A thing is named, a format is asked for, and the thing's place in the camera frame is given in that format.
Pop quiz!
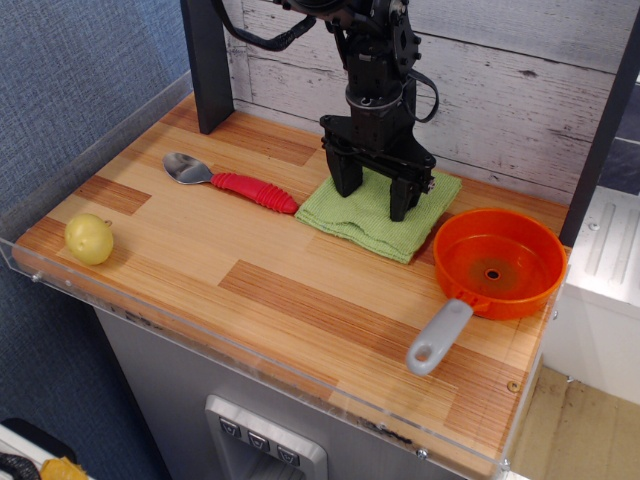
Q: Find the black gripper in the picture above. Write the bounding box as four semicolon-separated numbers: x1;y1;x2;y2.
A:
320;104;436;222

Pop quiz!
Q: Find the green cloth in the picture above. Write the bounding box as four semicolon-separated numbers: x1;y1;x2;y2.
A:
295;169;462;264

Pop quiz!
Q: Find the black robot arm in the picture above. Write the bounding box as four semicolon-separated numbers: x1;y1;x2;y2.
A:
281;1;436;222

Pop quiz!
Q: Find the clear acrylic table guard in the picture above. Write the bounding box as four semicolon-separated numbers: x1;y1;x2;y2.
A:
1;75;552;478

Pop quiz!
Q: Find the white toy sink unit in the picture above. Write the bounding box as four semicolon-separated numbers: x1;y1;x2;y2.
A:
542;186;639;403

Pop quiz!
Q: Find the grey toy fridge cabinet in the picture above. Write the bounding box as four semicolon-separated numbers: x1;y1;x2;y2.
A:
97;310;456;479

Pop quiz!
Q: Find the yellow toy potato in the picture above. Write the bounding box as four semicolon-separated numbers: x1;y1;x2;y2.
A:
64;213;114;265

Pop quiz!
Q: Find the silver dispenser button panel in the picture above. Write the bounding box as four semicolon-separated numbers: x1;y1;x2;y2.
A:
205;395;329;479

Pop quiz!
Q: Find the yellow object bottom corner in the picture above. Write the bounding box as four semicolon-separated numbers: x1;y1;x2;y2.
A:
40;457;89;480

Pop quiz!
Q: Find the orange pot grey handle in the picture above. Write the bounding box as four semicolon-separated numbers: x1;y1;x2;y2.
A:
406;208;567;376

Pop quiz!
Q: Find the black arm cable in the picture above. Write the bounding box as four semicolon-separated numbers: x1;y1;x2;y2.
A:
209;0;440;124

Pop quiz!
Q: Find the red handled metal spoon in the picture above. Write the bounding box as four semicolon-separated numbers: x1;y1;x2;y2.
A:
162;152;299;214

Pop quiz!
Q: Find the dark right frame post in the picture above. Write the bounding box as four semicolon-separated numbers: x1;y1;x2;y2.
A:
559;13;639;248

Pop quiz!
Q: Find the dark frame post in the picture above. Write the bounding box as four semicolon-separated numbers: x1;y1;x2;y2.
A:
559;13;639;248
180;0;235;134

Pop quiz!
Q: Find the dark left frame post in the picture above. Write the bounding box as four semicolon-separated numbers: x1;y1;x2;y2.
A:
180;0;235;134

